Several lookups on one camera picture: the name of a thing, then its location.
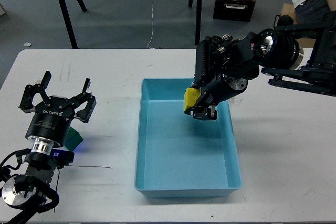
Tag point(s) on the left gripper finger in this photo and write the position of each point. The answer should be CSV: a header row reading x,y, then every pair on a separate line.
x,y
26,104
80,106

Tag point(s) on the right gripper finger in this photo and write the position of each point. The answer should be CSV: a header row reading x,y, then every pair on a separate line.
x,y
204,109
196,108

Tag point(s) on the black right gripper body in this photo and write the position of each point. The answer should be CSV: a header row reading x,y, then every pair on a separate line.
x,y
220,87

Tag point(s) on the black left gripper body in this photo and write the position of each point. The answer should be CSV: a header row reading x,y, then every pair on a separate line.
x,y
52,122

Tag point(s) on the yellow block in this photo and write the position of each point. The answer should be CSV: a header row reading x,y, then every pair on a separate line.
x,y
191,96

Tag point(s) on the green block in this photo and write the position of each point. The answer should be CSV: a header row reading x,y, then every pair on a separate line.
x,y
73,139

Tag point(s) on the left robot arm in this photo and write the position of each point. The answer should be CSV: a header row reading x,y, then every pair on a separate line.
x,y
27,173

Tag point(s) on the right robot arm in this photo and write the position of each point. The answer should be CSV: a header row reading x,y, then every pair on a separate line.
x,y
298,57

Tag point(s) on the cardboard box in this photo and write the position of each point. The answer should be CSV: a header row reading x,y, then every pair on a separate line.
x,y
289,10

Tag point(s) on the light blue plastic bin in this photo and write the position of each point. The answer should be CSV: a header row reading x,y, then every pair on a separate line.
x,y
178,156

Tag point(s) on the black left stand legs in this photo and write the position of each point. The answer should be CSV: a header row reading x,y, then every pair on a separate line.
x,y
67,20

